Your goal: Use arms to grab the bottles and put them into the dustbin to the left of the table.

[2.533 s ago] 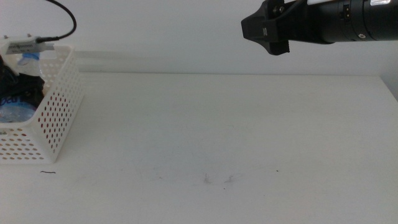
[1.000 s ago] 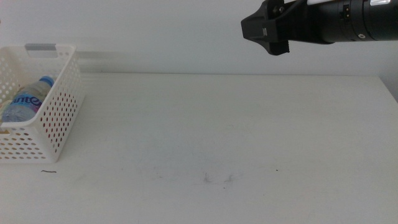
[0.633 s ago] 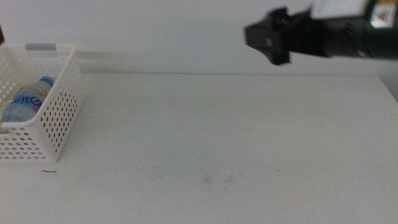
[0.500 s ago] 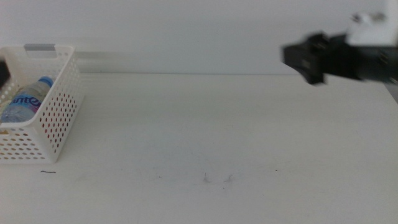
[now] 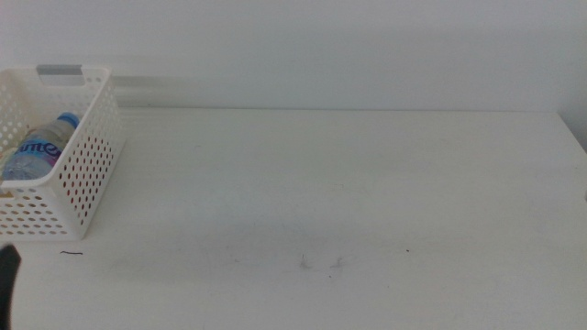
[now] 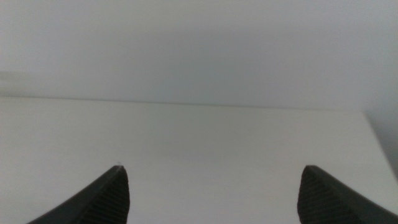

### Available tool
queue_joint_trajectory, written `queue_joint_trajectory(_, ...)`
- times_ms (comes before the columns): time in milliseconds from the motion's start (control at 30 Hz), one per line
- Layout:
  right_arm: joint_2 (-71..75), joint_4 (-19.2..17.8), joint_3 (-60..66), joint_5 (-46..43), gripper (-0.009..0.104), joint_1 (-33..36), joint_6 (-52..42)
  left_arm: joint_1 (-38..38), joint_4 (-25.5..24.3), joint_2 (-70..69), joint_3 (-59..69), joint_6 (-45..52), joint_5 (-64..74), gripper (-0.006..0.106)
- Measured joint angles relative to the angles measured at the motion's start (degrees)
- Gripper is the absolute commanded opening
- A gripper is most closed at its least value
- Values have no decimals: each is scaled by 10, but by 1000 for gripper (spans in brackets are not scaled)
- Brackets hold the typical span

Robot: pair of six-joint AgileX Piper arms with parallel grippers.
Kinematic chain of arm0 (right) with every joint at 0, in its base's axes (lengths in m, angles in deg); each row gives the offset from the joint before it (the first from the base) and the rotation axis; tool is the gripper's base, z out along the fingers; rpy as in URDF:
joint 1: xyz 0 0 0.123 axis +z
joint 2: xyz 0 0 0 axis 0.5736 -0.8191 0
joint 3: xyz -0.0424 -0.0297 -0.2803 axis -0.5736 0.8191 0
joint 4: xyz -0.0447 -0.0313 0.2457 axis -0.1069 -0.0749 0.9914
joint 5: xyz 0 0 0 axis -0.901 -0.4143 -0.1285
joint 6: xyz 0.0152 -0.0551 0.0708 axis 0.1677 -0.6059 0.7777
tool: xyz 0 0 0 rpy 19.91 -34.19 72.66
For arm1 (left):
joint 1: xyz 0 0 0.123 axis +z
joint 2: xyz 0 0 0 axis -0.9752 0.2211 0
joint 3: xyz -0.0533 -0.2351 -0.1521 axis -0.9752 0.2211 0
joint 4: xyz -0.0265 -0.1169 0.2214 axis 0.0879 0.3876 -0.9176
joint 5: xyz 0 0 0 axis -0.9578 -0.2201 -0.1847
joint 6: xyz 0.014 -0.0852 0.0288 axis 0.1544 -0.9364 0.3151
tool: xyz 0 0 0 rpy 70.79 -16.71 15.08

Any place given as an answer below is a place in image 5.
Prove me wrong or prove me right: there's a clear water bottle blue cap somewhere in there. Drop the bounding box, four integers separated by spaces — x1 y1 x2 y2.
1 111 81 182

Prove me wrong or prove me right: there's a white perforated plastic basket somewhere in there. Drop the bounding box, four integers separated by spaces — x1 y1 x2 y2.
0 63 126 241

